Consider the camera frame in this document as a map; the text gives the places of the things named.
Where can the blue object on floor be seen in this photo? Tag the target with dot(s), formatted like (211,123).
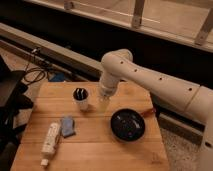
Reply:
(58,78)

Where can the white plastic bottle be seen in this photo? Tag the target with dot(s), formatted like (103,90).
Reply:
(50,143)

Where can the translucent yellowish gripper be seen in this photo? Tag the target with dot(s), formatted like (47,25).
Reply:
(104,98)

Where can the white cup with black inside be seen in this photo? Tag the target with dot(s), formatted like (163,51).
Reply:
(80,96)

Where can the black chair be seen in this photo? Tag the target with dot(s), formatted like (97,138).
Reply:
(12,99)

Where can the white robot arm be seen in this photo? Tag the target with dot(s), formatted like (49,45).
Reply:
(188,98)

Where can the black round bowl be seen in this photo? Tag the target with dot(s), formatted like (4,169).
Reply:
(127,125)

